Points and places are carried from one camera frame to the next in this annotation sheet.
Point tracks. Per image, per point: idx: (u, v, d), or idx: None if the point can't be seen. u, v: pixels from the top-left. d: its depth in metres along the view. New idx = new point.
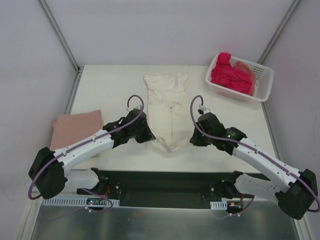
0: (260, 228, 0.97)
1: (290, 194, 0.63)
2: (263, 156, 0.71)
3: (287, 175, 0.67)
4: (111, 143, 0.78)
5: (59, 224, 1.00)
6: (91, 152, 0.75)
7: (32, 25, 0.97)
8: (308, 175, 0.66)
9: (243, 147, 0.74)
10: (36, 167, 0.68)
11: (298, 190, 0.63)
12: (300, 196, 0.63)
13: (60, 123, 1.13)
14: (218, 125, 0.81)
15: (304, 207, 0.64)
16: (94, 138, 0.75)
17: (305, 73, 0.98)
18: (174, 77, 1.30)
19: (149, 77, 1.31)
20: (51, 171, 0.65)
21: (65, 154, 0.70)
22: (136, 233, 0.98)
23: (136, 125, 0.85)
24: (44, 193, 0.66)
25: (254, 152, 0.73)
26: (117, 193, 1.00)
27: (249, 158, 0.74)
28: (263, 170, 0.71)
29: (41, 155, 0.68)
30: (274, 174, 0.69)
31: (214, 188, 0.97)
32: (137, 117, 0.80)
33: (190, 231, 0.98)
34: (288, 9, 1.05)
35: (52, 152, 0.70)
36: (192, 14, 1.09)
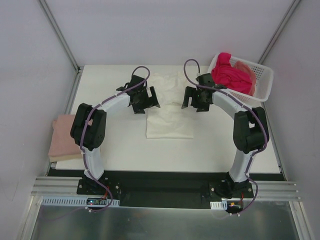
0: (261, 228, 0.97)
1: (236, 118, 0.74)
2: (230, 97, 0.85)
3: (241, 108, 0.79)
4: (128, 100, 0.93)
5: (58, 224, 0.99)
6: (117, 105, 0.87)
7: (31, 23, 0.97)
8: (259, 110, 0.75)
9: (218, 93, 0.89)
10: (79, 122, 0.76)
11: (244, 115, 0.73)
12: (244, 120, 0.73)
13: (60, 123, 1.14)
14: (210, 81, 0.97)
15: (249, 133, 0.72)
16: (116, 94, 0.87)
17: (305, 72, 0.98)
18: (174, 77, 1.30)
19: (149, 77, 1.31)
20: (97, 117, 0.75)
21: (101, 105, 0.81)
22: (136, 233, 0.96)
23: (140, 88, 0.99)
24: (93, 141, 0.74)
25: (225, 95, 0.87)
26: (117, 193, 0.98)
27: (221, 100, 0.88)
28: (229, 108, 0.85)
29: (82, 109, 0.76)
30: (233, 107, 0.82)
31: (214, 188, 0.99)
32: (143, 80, 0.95)
33: (190, 231, 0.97)
34: (289, 9, 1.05)
35: (90, 105, 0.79)
36: (192, 14, 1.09)
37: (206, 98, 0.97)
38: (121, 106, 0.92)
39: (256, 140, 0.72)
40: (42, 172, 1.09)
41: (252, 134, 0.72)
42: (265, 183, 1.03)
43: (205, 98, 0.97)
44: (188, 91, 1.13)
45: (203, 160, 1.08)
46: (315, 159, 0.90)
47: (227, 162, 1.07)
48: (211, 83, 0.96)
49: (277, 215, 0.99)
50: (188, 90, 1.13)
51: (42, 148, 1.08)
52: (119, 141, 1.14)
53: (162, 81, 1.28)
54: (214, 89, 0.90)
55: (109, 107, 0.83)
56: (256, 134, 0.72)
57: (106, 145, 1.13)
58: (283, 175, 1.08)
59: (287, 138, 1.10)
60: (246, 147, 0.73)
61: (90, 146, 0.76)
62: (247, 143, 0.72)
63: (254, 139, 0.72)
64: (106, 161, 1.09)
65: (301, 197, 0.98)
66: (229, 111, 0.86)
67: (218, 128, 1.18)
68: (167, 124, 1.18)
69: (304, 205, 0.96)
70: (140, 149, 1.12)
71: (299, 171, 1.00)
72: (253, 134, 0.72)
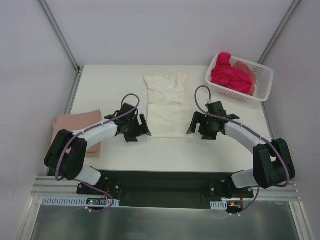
0: (261, 228, 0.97)
1: (256, 153, 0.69)
2: (245, 128, 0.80)
3: (259, 140, 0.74)
4: (115, 129, 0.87)
5: (57, 224, 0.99)
6: (102, 134, 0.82)
7: (32, 24, 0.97)
8: (281, 143, 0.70)
9: (232, 123, 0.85)
10: (56, 149, 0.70)
11: (265, 149, 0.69)
12: (265, 154, 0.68)
13: (60, 123, 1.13)
14: (221, 110, 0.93)
15: (273, 169, 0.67)
16: (102, 122, 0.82)
17: (305, 72, 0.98)
18: (174, 77, 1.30)
19: (149, 77, 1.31)
20: (75, 146, 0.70)
21: (83, 133, 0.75)
22: (136, 233, 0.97)
23: (130, 116, 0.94)
24: (68, 173, 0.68)
25: (239, 126, 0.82)
26: (117, 193, 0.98)
27: (236, 131, 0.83)
28: (245, 140, 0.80)
29: (61, 136, 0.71)
30: (250, 139, 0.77)
31: (214, 187, 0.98)
32: (134, 108, 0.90)
33: (190, 230, 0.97)
34: (289, 9, 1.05)
35: (71, 132, 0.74)
36: (192, 14, 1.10)
37: (218, 129, 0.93)
38: (107, 135, 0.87)
39: (278, 176, 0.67)
40: (42, 172, 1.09)
41: (275, 170, 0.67)
42: None
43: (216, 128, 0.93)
44: (195, 117, 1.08)
45: (203, 160, 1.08)
46: (315, 159, 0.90)
47: (227, 162, 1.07)
48: (222, 112, 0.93)
49: (277, 215, 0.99)
50: (195, 116, 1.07)
51: (42, 148, 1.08)
52: (119, 142, 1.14)
53: (162, 81, 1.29)
54: (227, 120, 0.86)
55: (93, 135, 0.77)
56: (279, 170, 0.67)
57: (106, 145, 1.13)
58: None
59: (287, 138, 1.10)
60: (270, 183, 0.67)
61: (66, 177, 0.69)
62: (271, 180, 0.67)
63: (278, 175, 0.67)
64: (106, 161, 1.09)
65: (301, 197, 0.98)
66: (246, 144, 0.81)
67: None
68: (167, 125, 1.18)
69: (305, 205, 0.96)
70: (140, 149, 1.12)
71: (300, 171, 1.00)
72: (276, 169, 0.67)
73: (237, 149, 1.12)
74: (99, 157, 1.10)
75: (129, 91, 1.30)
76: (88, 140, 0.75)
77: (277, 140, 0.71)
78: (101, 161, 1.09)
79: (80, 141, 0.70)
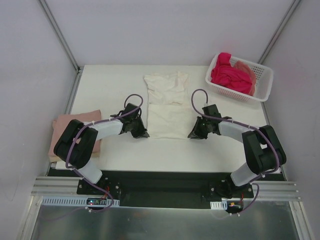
0: (261, 228, 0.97)
1: (245, 139, 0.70)
2: (236, 123, 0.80)
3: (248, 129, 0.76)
4: (119, 127, 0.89)
5: (57, 224, 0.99)
6: (108, 130, 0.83)
7: (32, 24, 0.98)
8: (268, 129, 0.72)
9: (225, 122, 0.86)
10: (66, 137, 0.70)
11: (253, 134, 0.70)
12: (253, 139, 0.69)
13: (60, 123, 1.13)
14: (216, 112, 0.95)
15: (263, 154, 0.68)
16: (110, 119, 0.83)
17: (305, 72, 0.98)
18: (174, 77, 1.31)
19: (149, 77, 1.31)
20: (86, 137, 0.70)
21: (94, 124, 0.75)
22: (136, 233, 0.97)
23: (133, 116, 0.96)
24: (77, 161, 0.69)
25: (230, 122, 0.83)
26: (117, 193, 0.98)
27: (228, 128, 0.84)
28: (237, 134, 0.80)
29: (72, 125, 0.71)
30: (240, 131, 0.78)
31: (214, 187, 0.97)
32: (137, 106, 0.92)
33: (190, 230, 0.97)
34: (289, 9, 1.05)
35: (82, 123, 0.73)
36: (192, 14, 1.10)
37: (212, 130, 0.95)
38: (110, 133, 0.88)
39: (269, 161, 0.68)
40: (42, 172, 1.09)
41: (266, 154, 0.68)
42: (266, 183, 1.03)
43: (211, 130, 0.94)
44: (198, 122, 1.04)
45: (204, 160, 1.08)
46: (315, 159, 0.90)
47: (227, 162, 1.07)
48: (217, 115, 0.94)
49: (277, 215, 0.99)
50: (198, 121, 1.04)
51: (42, 148, 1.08)
52: (119, 142, 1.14)
53: (163, 81, 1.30)
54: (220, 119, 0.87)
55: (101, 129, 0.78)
56: (270, 155, 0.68)
57: (106, 145, 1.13)
58: (283, 175, 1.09)
59: (287, 138, 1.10)
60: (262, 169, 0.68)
61: (75, 165, 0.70)
62: (262, 165, 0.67)
63: (268, 159, 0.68)
64: (106, 161, 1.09)
65: (301, 197, 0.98)
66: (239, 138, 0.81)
67: None
68: (167, 124, 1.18)
69: (305, 205, 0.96)
70: (140, 149, 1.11)
71: (300, 171, 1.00)
72: (266, 154, 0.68)
73: (237, 148, 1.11)
74: (99, 157, 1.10)
75: (129, 91, 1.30)
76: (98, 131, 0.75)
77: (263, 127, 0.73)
78: (101, 161, 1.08)
79: (91, 131, 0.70)
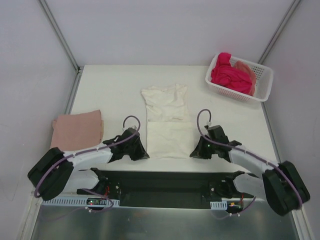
0: (261, 228, 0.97)
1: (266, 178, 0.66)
2: (249, 153, 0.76)
3: (266, 165, 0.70)
4: (108, 157, 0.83)
5: (58, 224, 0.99)
6: (94, 159, 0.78)
7: (32, 25, 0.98)
8: (288, 166, 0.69)
9: (236, 150, 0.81)
10: (42, 166, 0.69)
11: (274, 174, 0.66)
12: (275, 179, 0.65)
13: (60, 123, 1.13)
14: (222, 136, 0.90)
15: (287, 194, 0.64)
16: (98, 147, 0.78)
17: (305, 72, 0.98)
18: (173, 90, 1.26)
19: (147, 92, 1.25)
20: (60, 169, 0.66)
21: (74, 156, 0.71)
22: (136, 233, 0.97)
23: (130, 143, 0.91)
24: (44, 194, 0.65)
25: (242, 152, 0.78)
26: (117, 193, 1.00)
27: (240, 158, 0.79)
28: (251, 167, 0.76)
29: (51, 154, 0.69)
30: (256, 165, 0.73)
31: (214, 188, 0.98)
32: (134, 132, 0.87)
33: (190, 230, 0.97)
34: (289, 9, 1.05)
35: (63, 152, 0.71)
36: (192, 14, 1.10)
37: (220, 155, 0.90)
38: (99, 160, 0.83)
39: (294, 201, 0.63)
40: None
41: (289, 195, 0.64)
42: None
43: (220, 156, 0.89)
44: (201, 141, 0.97)
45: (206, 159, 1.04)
46: (315, 159, 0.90)
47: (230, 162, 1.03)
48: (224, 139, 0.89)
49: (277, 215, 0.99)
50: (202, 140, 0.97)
51: (42, 148, 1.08)
52: None
53: (161, 95, 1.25)
54: (230, 146, 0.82)
55: (84, 159, 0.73)
56: (292, 194, 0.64)
57: None
58: None
59: (287, 139, 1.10)
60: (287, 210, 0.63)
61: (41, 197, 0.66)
62: (287, 206, 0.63)
63: (292, 201, 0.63)
64: None
65: None
66: (253, 171, 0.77)
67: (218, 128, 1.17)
68: (168, 141, 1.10)
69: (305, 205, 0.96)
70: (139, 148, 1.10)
71: (300, 171, 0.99)
72: (289, 194, 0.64)
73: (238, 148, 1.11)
74: None
75: (130, 91, 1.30)
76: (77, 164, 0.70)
77: (283, 164, 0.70)
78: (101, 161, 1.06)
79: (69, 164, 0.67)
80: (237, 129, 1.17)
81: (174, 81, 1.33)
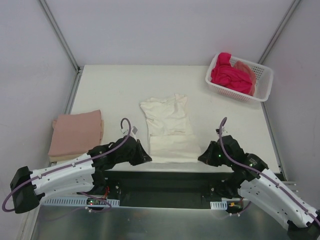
0: (260, 228, 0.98)
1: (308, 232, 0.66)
2: (283, 191, 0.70)
3: (305, 214, 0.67)
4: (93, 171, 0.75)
5: (59, 224, 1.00)
6: (71, 176, 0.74)
7: (33, 25, 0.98)
8: None
9: (265, 180, 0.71)
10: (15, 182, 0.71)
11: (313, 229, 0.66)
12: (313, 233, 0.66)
13: (60, 123, 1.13)
14: (238, 150, 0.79)
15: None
16: (73, 163, 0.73)
17: (305, 72, 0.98)
18: (172, 101, 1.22)
19: (146, 105, 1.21)
20: (23, 194, 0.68)
21: (40, 178, 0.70)
22: (137, 233, 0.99)
23: (122, 152, 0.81)
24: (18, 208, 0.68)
25: (275, 186, 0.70)
26: (117, 193, 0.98)
27: (268, 190, 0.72)
28: (281, 204, 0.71)
29: (20, 173, 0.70)
30: (292, 210, 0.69)
31: (214, 188, 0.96)
32: (125, 138, 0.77)
33: (190, 230, 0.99)
34: (288, 9, 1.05)
35: (30, 172, 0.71)
36: (192, 14, 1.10)
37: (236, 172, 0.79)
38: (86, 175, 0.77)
39: None
40: None
41: None
42: None
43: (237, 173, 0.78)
44: (212, 147, 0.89)
45: None
46: (315, 159, 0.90)
47: None
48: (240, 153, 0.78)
49: None
50: (212, 146, 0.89)
51: (42, 148, 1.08)
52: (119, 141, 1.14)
53: (160, 107, 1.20)
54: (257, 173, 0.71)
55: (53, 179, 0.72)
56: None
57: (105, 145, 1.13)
58: (283, 175, 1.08)
59: (287, 139, 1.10)
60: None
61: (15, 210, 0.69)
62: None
63: None
64: None
65: (301, 196, 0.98)
66: (279, 204, 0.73)
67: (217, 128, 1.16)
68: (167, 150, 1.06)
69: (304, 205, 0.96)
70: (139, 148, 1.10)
71: (299, 171, 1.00)
72: None
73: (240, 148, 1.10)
74: None
75: (130, 91, 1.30)
76: (43, 185, 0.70)
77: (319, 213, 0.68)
78: None
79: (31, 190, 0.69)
80: (237, 129, 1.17)
81: (174, 81, 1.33)
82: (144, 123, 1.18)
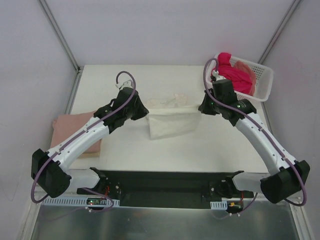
0: (261, 228, 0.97)
1: (275, 176, 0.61)
2: (264, 134, 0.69)
3: (282, 160, 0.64)
4: (106, 130, 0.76)
5: (58, 224, 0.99)
6: (85, 143, 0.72)
7: (32, 24, 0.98)
8: (303, 167, 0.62)
9: (248, 121, 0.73)
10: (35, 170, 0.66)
11: (286, 174, 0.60)
12: (286, 181, 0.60)
13: (60, 123, 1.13)
14: (231, 93, 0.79)
15: (286, 192, 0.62)
16: (86, 129, 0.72)
17: (305, 72, 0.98)
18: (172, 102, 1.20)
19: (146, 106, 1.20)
20: (50, 173, 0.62)
21: (59, 153, 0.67)
22: (137, 233, 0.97)
23: (129, 107, 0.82)
24: (50, 192, 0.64)
25: (258, 129, 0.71)
26: (117, 193, 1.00)
27: (250, 133, 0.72)
28: (261, 149, 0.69)
29: (36, 157, 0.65)
30: (269, 154, 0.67)
31: (214, 187, 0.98)
32: (132, 95, 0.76)
33: (190, 230, 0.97)
34: (289, 8, 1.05)
35: (47, 152, 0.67)
36: (192, 14, 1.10)
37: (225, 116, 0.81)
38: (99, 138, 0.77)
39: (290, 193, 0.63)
40: None
41: (288, 192, 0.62)
42: None
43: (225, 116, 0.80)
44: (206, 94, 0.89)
45: (205, 158, 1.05)
46: (315, 159, 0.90)
47: (227, 161, 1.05)
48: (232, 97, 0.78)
49: (278, 215, 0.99)
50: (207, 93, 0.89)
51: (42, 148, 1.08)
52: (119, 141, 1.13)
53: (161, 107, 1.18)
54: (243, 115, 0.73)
55: (72, 150, 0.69)
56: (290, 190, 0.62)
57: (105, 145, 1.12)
58: None
59: (287, 138, 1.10)
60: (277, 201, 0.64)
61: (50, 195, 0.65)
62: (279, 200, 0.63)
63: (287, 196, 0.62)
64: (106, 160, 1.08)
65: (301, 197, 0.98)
66: (258, 150, 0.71)
67: (216, 128, 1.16)
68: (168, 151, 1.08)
69: (305, 205, 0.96)
70: (141, 147, 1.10)
71: None
72: (288, 192, 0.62)
73: (239, 148, 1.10)
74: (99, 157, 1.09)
75: None
76: (66, 159, 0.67)
77: (298, 164, 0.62)
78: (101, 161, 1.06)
79: (58, 166, 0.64)
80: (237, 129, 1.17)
81: (174, 81, 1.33)
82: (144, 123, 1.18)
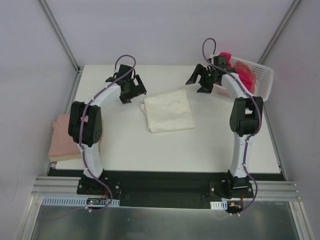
0: (261, 228, 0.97)
1: (235, 102, 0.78)
2: (237, 82, 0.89)
3: (243, 94, 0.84)
4: (119, 90, 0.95)
5: (58, 224, 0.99)
6: (109, 97, 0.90)
7: (32, 23, 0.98)
8: (258, 99, 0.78)
9: (227, 75, 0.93)
10: (75, 120, 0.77)
11: (243, 101, 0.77)
12: (242, 106, 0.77)
13: (60, 123, 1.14)
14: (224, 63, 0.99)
15: (243, 118, 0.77)
16: (106, 86, 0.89)
17: (305, 71, 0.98)
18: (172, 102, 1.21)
19: (147, 105, 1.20)
20: (92, 116, 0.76)
21: (94, 101, 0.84)
22: (136, 233, 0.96)
23: (128, 77, 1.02)
24: (92, 136, 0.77)
25: (232, 79, 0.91)
26: (117, 193, 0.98)
27: (228, 83, 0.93)
28: (233, 92, 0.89)
29: (76, 107, 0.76)
30: (236, 93, 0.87)
31: (214, 188, 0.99)
32: (131, 68, 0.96)
33: (190, 231, 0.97)
34: (289, 8, 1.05)
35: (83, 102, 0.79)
36: (192, 14, 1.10)
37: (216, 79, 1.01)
38: (114, 96, 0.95)
39: (250, 123, 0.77)
40: (42, 172, 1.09)
41: (246, 120, 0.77)
42: (267, 184, 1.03)
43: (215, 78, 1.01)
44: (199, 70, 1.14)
45: (204, 158, 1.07)
46: (315, 159, 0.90)
47: (227, 161, 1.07)
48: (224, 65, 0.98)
49: (278, 215, 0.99)
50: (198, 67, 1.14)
51: (41, 148, 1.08)
52: (119, 141, 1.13)
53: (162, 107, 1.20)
54: (225, 71, 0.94)
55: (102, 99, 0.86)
56: (248, 119, 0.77)
57: (106, 145, 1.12)
58: (283, 175, 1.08)
59: (287, 138, 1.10)
60: (238, 129, 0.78)
61: (91, 141, 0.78)
62: (239, 126, 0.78)
63: (247, 124, 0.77)
64: (106, 160, 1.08)
65: (301, 197, 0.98)
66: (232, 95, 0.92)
67: (217, 128, 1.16)
68: (167, 151, 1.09)
69: (305, 205, 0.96)
70: (141, 147, 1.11)
71: (300, 171, 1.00)
72: (247, 119, 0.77)
73: None
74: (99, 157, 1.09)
75: None
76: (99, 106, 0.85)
77: (255, 97, 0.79)
78: (101, 161, 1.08)
79: (97, 109, 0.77)
80: None
81: (174, 80, 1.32)
82: (145, 123, 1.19)
